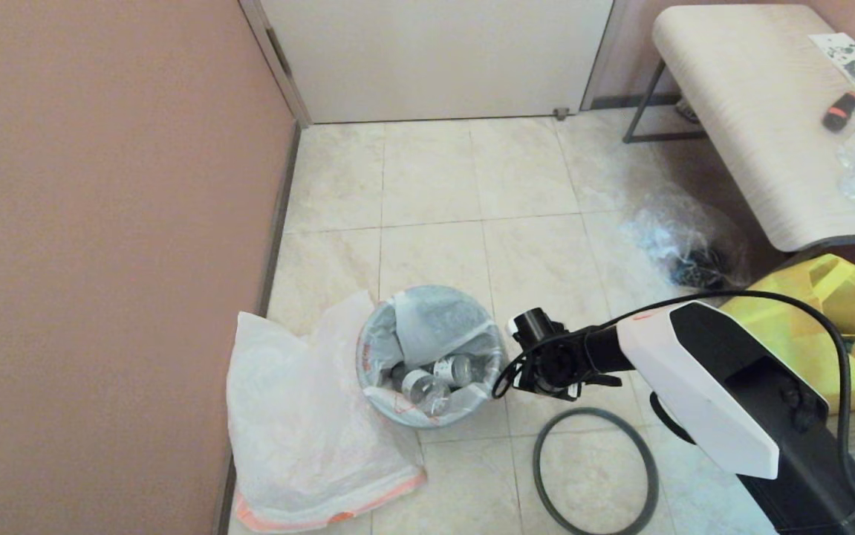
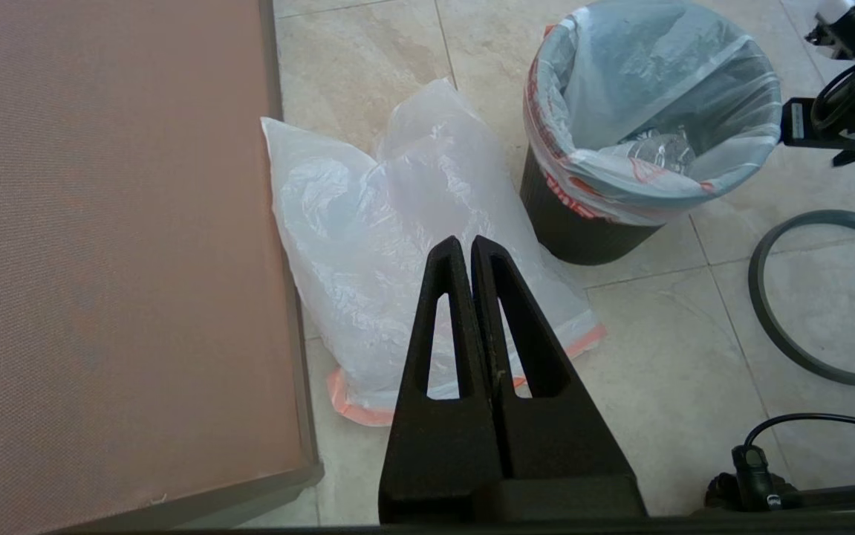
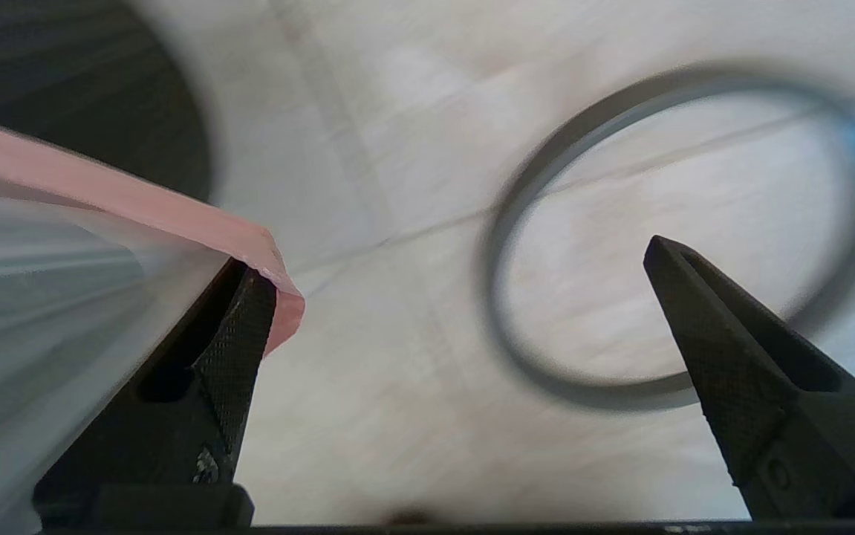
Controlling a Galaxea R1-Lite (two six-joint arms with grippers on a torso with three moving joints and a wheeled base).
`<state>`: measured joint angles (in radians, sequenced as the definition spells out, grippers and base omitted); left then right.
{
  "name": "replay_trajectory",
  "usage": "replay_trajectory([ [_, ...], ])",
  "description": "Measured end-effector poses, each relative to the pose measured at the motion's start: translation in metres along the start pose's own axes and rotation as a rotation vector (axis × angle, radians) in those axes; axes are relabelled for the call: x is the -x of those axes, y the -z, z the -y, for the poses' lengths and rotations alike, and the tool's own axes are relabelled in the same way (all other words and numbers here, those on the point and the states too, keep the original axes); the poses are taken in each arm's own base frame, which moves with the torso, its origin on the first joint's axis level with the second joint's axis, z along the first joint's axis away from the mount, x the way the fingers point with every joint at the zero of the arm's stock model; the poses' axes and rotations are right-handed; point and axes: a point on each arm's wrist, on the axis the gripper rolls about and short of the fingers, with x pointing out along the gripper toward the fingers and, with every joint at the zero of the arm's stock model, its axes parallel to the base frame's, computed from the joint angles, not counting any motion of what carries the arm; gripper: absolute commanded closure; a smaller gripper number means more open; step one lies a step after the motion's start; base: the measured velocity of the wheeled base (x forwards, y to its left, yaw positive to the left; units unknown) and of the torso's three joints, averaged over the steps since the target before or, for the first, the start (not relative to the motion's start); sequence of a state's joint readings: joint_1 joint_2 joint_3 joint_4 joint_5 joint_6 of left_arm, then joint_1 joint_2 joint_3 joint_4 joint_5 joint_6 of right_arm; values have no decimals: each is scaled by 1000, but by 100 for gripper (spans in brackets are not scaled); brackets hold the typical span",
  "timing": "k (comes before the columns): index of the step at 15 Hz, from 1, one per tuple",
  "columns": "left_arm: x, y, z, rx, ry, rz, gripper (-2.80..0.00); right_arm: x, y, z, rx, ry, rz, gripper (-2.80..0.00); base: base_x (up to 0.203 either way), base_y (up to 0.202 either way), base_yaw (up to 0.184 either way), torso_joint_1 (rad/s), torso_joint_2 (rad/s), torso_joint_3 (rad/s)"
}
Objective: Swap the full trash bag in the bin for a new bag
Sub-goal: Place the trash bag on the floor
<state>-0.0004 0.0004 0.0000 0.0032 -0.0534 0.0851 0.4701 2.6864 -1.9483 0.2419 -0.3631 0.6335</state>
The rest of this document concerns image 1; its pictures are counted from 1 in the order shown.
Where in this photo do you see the black bin ring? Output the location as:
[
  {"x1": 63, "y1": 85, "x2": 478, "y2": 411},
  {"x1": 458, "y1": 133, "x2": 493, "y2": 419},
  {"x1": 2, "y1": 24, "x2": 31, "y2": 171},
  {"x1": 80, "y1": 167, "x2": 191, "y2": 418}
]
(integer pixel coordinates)
[{"x1": 533, "y1": 406, "x2": 659, "y2": 535}]

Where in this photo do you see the used translucent trash bag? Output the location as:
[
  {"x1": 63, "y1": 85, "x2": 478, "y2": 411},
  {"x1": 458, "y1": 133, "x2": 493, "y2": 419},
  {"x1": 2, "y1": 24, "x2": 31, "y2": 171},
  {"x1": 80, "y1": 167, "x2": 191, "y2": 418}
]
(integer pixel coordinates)
[{"x1": 355, "y1": 285, "x2": 510, "y2": 429}]

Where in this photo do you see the black round trash bin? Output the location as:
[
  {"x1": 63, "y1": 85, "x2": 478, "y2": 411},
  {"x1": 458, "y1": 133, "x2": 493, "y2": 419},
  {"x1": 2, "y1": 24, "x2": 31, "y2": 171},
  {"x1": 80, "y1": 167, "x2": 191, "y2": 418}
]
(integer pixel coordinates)
[{"x1": 359, "y1": 288, "x2": 508, "y2": 428}]

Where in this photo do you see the crumpled clear plastic bag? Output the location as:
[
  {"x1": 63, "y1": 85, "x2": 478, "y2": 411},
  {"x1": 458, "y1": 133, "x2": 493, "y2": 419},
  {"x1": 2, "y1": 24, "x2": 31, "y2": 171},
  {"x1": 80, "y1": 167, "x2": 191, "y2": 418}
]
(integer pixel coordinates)
[{"x1": 624, "y1": 189, "x2": 751, "y2": 291}]

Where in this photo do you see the white red plastic bag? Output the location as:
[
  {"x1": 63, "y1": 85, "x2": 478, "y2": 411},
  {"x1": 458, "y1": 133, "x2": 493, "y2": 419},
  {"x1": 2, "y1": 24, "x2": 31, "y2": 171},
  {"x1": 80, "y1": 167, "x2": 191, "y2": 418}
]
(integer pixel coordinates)
[{"x1": 225, "y1": 291, "x2": 428, "y2": 533}]

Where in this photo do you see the crushed clear plastic bottle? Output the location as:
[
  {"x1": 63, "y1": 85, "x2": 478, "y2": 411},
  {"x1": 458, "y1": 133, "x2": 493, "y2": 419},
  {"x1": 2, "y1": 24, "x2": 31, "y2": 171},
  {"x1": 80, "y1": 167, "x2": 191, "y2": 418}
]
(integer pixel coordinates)
[
  {"x1": 433, "y1": 354, "x2": 476, "y2": 387},
  {"x1": 401, "y1": 369, "x2": 452, "y2": 417}
]

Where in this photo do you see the black tangled object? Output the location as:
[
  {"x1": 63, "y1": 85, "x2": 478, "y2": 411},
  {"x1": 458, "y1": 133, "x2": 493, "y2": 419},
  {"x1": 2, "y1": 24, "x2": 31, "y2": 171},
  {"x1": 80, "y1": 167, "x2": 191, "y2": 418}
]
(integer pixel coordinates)
[{"x1": 669, "y1": 249, "x2": 729, "y2": 291}]

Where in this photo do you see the light wood-grain table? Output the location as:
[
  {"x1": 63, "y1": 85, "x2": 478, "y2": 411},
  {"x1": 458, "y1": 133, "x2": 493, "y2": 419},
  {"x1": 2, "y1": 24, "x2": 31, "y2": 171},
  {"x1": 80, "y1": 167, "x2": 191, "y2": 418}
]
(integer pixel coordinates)
[{"x1": 651, "y1": 4, "x2": 855, "y2": 252}]

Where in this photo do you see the white door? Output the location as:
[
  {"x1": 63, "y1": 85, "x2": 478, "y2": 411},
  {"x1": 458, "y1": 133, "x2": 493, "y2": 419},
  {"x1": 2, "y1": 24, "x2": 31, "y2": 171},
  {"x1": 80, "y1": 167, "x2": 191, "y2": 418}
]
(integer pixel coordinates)
[{"x1": 259, "y1": 0, "x2": 614, "y2": 124}]

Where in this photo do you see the black orange marker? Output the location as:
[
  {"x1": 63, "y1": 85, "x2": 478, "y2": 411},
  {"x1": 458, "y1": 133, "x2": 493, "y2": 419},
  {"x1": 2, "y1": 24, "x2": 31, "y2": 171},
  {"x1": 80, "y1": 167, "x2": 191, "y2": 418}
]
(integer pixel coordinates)
[{"x1": 821, "y1": 90, "x2": 855, "y2": 133}]

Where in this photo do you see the black and white booklet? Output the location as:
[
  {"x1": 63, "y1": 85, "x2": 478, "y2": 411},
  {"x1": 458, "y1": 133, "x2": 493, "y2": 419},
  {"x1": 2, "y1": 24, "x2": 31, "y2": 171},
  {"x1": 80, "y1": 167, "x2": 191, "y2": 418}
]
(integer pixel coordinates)
[{"x1": 807, "y1": 31, "x2": 855, "y2": 93}]

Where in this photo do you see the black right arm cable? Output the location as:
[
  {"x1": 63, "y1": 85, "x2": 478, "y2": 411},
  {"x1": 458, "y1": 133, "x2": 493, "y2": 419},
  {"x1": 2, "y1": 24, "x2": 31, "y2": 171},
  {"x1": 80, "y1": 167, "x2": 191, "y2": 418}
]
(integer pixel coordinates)
[{"x1": 492, "y1": 290, "x2": 855, "y2": 535}]

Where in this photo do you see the black metal table frame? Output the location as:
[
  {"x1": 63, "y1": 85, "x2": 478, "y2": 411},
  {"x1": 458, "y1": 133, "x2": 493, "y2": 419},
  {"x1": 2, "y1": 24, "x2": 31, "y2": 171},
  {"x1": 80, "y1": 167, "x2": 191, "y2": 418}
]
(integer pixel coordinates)
[{"x1": 622, "y1": 58, "x2": 855, "y2": 257}]

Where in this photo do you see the grey door frame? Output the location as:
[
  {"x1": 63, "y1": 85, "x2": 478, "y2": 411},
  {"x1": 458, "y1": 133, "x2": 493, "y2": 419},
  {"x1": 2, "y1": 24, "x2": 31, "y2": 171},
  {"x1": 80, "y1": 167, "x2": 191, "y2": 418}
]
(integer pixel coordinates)
[{"x1": 238, "y1": 0, "x2": 628, "y2": 129}]

